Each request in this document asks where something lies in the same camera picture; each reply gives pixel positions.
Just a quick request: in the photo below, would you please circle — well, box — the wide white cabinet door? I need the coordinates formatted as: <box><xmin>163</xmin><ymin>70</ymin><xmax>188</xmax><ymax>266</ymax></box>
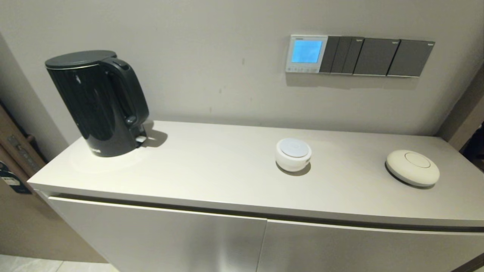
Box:
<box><xmin>48</xmin><ymin>196</ymin><xmax>268</xmax><ymax>272</ymax></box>

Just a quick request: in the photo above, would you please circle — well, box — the cream round disc device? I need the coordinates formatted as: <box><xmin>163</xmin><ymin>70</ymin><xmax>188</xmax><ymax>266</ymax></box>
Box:
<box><xmin>385</xmin><ymin>150</ymin><xmax>441</xmax><ymax>187</ymax></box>

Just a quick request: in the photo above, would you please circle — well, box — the dark blue door tag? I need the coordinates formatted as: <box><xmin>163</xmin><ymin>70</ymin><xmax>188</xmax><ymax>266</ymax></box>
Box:
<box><xmin>0</xmin><ymin>162</ymin><xmax>32</xmax><ymax>195</ymax></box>

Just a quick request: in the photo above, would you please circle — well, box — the grey single switch panel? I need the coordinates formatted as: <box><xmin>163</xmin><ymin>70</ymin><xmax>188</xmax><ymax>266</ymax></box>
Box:
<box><xmin>387</xmin><ymin>40</ymin><xmax>435</xmax><ymax>78</ymax></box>
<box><xmin>354</xmin><ymin>38</ymin><xmax>400</xmax><ymax>76</ymax></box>

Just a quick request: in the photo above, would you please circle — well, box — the metal door lock plate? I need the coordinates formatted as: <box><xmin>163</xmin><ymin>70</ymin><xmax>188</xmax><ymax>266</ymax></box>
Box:
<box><xmin>7</xmin><ymin>134</ymin><xmax>39</xmax><ymax>169</ymax></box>

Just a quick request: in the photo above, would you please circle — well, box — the black electric kettle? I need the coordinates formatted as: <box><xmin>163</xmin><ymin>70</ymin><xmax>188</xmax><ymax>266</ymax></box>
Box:
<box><xmin>45</xmin><ymin>50</ymin><xmax>150</xmax><ymax>158</ymax></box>

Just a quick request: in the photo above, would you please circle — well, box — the small white round speaker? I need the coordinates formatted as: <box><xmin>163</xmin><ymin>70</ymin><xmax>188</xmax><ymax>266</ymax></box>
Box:
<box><xmin>275</xmin><ymin>138</ymin><xmax>312</xmax><ymax>173</ymax></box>

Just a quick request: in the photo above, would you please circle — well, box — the white sideboard cabinet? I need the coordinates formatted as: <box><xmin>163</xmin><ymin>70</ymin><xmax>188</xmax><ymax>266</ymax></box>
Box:
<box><xmin>27</xmin><ymin>120</ymin><xmax>484</xmax><ymax>272</ymax></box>

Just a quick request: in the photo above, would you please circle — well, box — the wall thermostat with blue screen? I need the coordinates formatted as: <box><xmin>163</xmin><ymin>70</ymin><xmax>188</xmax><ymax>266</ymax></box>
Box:
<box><xmin>285</xmin><ymin>35</ymin><xmax>329</xmax><ymax>74</ymax></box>

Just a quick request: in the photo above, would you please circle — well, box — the light wooden furniture panel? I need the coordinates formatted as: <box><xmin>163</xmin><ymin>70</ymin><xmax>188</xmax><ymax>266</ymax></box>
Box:
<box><xmin>0</xmin><ymin>106</ymin><xmax>108</xmax><ymax>264</ymax></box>

